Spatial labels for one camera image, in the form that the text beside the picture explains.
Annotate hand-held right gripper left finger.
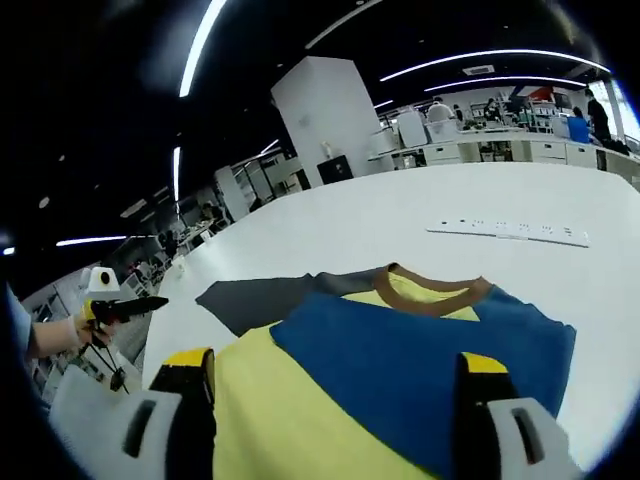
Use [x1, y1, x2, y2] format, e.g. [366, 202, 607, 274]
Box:
[97, 348, 220, 480]

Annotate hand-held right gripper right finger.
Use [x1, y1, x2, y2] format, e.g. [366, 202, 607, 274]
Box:
[451, 351, 584, 480]

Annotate yellow grey blue garment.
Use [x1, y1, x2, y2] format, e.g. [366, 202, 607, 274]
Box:
[194, 262, 577, 480]

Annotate person's left hand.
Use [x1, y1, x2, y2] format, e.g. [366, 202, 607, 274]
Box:
[73, 312, 119, 347]

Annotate person's light grey trousers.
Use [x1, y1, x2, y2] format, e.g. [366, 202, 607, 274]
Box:
[47, 362, 151, 451]

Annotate white socket panel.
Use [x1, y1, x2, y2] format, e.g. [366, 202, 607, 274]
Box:
[425, 215, 591, 249]

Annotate black cabinet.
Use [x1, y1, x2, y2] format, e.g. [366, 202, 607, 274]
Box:
[317, 154, 355, 185]

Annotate curved ceiling light strip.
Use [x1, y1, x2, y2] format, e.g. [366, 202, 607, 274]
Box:
[178, 0, 229, 99]

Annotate white pillar with black cabinet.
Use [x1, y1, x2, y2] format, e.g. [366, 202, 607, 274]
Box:
[271, 55, 377, 189]

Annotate row of white cabinets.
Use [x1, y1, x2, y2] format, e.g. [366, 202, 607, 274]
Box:
[369, 124, 640, 171]

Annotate tall white machine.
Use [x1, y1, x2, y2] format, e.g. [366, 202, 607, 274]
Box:
[397, 109, 426, 149]

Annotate short ceiling light strip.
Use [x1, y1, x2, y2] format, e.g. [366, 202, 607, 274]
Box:
[423, 74, 587, 95]

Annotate long ceiling light strip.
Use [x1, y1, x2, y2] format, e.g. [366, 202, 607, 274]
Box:
[378, 48, 612, 82]

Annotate black cord with tag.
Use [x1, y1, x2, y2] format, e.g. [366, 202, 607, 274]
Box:
[79, 337, 132, 396]

